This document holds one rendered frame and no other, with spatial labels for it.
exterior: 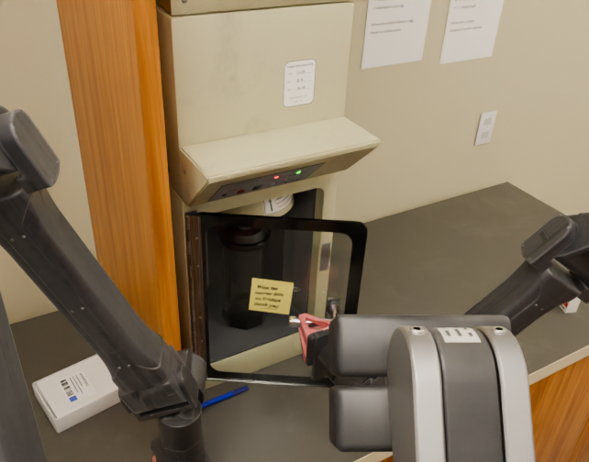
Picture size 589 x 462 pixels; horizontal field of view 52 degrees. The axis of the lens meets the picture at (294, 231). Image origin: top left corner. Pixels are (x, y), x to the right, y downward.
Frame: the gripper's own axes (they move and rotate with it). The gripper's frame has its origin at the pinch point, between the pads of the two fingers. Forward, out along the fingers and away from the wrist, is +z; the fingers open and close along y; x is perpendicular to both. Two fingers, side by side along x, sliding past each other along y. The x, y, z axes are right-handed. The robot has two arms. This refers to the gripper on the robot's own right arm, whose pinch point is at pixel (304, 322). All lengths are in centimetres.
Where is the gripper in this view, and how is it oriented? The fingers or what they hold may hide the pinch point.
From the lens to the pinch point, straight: 111.3
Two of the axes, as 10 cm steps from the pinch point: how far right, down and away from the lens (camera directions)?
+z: -5.0, -4.9, 7.1
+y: 0.5, -8.4, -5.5
